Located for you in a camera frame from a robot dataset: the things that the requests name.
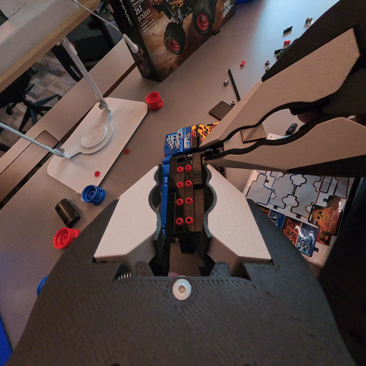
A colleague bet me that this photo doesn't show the long dark axle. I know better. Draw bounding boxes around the long dark axle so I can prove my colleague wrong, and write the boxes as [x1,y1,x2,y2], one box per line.
[228,68,241,101]

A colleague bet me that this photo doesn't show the blue bin with tag label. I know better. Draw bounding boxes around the blue bin with tag label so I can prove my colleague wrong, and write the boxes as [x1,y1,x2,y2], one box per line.
[0,313,14,366]

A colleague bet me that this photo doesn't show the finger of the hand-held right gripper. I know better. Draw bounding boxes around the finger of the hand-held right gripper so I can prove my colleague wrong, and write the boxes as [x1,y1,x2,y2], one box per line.
[198,28,361,149]
[204,117,366,175]

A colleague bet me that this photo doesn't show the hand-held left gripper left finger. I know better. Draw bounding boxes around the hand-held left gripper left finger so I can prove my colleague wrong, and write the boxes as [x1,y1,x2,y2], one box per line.
[93,164,172,276]

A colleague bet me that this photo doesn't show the wire page holder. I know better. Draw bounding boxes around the wire page holder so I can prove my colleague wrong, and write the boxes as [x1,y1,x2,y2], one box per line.
[71,0,139,54]

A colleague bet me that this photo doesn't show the white book stand base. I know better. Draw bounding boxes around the white book stand base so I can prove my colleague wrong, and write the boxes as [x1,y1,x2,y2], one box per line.
[47,97,148,193]

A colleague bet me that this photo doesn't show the wooden book stand tray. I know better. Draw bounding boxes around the wooden book stand tray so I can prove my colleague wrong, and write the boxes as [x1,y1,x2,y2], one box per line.
[0,0,101,92]

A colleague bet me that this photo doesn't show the black blue brick truck model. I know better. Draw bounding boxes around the black blue brick truck model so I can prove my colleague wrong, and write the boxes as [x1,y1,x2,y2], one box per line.
[156,121,229,256]

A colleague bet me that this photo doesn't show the black dotted mat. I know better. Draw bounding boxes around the black dotted mat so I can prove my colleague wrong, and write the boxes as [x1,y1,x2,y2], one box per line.
[317,177,366,366]

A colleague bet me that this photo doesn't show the black connector block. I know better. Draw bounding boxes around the black connector block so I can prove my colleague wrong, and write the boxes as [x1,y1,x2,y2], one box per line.
[55,198,81,228]

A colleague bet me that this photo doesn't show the monster truck set box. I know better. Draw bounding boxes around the monster truck set box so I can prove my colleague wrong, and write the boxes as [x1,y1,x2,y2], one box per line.
[106,0,237,83]

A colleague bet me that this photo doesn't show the blue wheel hub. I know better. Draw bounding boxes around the blue wheel hub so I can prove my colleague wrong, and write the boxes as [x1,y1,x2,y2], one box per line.
[81,184,106,205]
[36,275,49,297]

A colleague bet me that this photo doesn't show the red wheel hub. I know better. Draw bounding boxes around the red wheel hub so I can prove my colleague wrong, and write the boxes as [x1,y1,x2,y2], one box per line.
[53,228,81,249]
[145,91,164,111]

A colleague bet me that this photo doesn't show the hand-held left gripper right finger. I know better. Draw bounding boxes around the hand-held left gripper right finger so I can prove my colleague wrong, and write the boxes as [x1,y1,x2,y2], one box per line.
[200,164,273,275]

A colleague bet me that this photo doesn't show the sticker sheet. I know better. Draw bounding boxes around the sticker sheet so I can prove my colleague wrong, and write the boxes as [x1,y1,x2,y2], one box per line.
[243,133,355,268]

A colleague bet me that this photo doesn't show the black office chair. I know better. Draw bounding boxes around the black office chair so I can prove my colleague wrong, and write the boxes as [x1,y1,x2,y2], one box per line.
[0,70,63,135]

